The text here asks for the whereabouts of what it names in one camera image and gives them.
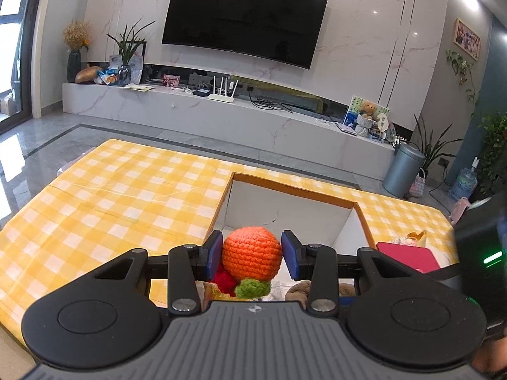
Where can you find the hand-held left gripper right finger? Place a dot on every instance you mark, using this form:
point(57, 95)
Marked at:
point(290, 253)

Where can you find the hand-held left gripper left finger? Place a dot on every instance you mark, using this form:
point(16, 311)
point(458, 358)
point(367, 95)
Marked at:
point(214, 253)

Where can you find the beige knitted toy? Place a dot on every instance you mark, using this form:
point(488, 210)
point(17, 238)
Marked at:
point(296, 289)

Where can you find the crochet fruit toy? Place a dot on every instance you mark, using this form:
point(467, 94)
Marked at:
point(251, 251)

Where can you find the cardboard box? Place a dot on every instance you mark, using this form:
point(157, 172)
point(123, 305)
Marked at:
point(277, 213)

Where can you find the yellow cloth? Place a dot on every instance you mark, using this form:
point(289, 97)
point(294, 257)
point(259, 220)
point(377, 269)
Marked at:
point(419, 235)

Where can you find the person's right forearm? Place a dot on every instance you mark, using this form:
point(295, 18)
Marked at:
point(495, 364)

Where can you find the pink space heater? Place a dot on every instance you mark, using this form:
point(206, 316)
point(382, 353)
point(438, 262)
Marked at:
point(459, 209)

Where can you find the blue water jug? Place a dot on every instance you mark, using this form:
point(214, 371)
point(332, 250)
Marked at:
point(463, 184)

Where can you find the red box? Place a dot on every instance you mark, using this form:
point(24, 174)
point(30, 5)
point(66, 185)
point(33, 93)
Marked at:
point(408, 255)

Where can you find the pink woven basket bag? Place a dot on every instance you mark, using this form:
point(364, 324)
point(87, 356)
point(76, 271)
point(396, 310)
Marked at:
point(417, 186)

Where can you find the bushy green plant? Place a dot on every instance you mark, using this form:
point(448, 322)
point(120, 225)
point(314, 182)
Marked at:
point(495, 142)

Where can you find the long-leaved potted plant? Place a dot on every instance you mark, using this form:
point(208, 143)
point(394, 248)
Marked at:
point(431, 150)

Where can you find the grey-blue trash can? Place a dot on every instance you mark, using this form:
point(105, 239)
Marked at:
point(402, 172)

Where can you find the yellow checked tablecloth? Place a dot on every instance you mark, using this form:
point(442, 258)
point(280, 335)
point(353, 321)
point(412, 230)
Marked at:
point(119, 206)

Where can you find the marble television console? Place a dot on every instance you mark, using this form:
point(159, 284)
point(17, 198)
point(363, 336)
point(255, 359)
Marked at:
point(237, 126)

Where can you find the flat laptop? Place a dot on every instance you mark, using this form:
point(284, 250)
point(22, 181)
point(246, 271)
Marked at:
point(346, 126)

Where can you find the white round ornament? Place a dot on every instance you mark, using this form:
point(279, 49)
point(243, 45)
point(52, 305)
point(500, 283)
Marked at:
point(382, 120)

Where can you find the white router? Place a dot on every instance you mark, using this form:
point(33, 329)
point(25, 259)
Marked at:
point(222, 97)

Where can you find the small black device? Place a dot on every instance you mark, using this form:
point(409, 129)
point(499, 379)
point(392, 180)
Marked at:
point(202, 92)

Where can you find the green picture card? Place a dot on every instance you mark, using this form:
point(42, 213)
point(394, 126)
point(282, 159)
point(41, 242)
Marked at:
point(354, 105)

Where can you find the teddy bear bouquet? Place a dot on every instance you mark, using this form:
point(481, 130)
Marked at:
point(368, 107)

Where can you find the hanging vine plant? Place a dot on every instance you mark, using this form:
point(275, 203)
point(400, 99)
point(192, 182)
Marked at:
point(459, 63)

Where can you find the pink photo card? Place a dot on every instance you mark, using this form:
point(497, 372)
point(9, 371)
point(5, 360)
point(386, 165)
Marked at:
point(171, 81)

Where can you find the loose papers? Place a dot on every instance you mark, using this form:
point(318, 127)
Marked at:
point(138, 87)

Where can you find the snack packet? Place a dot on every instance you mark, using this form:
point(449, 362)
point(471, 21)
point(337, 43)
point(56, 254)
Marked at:
point(107, 78)

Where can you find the brown gourd ornament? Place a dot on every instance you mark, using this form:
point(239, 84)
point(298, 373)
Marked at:
point(89, 74)

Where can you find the plant in glass vase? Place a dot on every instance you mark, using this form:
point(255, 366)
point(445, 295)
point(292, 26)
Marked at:
point(128, 47)

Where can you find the dried flowers in dark vase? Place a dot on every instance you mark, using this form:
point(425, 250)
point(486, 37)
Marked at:
point(74, 67)

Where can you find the glass sliding door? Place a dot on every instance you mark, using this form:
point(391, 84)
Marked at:
point(16, 47)

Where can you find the framed wall picture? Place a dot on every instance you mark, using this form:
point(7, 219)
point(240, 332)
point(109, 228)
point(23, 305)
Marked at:
point(467, 39)

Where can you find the black wall television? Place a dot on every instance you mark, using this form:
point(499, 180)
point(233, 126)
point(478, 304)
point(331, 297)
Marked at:
point(245, 16)

